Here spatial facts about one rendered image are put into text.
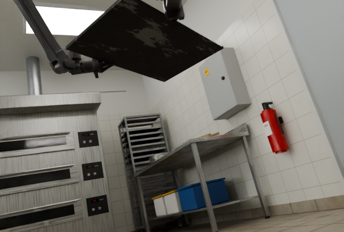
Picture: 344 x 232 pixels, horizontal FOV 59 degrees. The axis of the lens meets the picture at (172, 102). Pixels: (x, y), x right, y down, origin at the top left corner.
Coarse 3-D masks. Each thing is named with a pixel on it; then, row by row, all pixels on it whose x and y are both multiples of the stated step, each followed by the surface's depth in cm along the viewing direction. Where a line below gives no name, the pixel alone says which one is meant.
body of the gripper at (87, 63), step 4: (88, 60) 141; (92, 60) 139; (84, 64) 139; (88, 64) 139; (92, 64) 139; (84, 68) 139; (88, 68) 139; (92, 68) 140; (84, 72) 141; (88, 72) 141; (96, 72) 138; (96, 76) 142
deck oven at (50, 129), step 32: (32, 96) 387; (64, 96) 403; (96, 96) 421; (0, 128) 378; (32, 128) 394; (64, 128) 410; (96, 128) 427; (0, 160) 365; (32, 160) 379; (64, 160) 394; (96, 160) 410; (0, 192) 350; (32, 192) 366; (64, 192) 380; (96, 192) 395; (0, 224) 338; (32, 224) 351; (64, 224) 366; (96, 224) 380
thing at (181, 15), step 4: (164, 0) 114; (164, 4) 113; (168, 4) 109; (172, 4) 108; (176, 4) 108; (180, 4) 110; (168, 8) 111; (172, 8) 110; (176, 8) 110; (180, 8) 112; (168, 12) 112; (172, 12) 112; (176, 12) 112; (180, 12) 112; (168, 16) 111; (172, 16) 111; (176, 16) 112; (180, 16) 112
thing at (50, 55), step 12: (24, 0) 124; (24, 12) 125; (36, 12) 127; (36, 24) 126; (36, 36) 129; (48, 36) 129; (48, 48) 130; (60, 48) 133; (60, 60) 131; (60, 72) 135
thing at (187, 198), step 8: (192, 184) 328; (200, 184) 335; (208, 184) 338; (216, 184) 342; (224, 184) 346; (184, 192) 343; (192, 192) 328; (200, 192) 330; (208, 192) 334; (216, 192) 338; (224, 192) 342; (184, 200) 344; (192, 200) 328; (200, 200) 326; (216, 200) 334; (224, 200) 338; (184, 208) 344; (192, 208) 329
